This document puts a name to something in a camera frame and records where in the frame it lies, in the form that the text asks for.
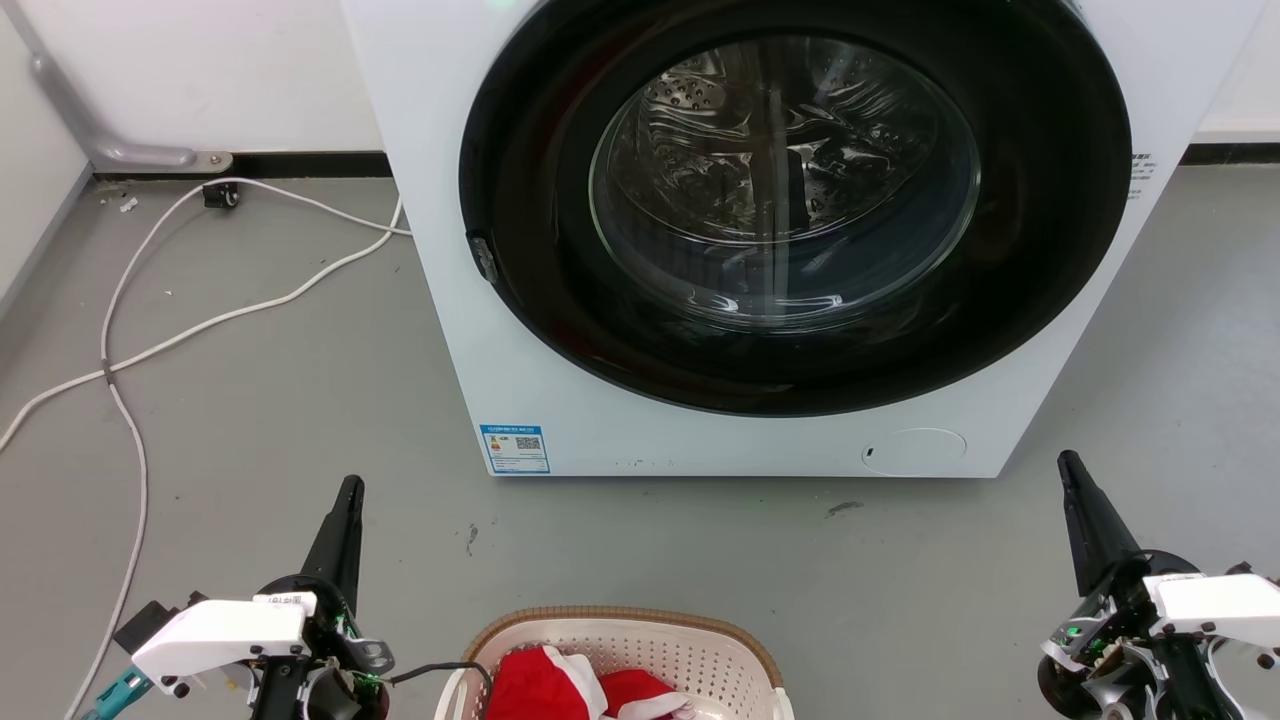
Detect white floor cable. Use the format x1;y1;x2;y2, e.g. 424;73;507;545
64;177;413;720
0;196;405;453

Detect white front-load washing machine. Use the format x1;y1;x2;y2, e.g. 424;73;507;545
340;0;1269;479

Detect teal plastic bracket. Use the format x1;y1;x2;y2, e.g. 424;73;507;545
84;667;153;720

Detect blue energy label sticker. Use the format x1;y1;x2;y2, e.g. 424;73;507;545
479;424;551;475

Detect black round washer door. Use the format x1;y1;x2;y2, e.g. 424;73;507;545
459;0;1134;418

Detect grey wall pipe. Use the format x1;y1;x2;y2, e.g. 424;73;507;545
0;0;234;174

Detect red and white garment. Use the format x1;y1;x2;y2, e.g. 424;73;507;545
485;645;698;720

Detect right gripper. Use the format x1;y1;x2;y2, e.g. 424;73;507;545
1037;450;1246;720

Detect cream plastic laundry basket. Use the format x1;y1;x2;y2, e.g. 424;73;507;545
434;605;796;720

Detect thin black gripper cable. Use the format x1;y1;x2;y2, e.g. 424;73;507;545
386;660;495;691

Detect round white filter cover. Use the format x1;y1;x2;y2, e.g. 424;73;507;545
861;428;968;477

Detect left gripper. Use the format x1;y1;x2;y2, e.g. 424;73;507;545
248;475;395;720

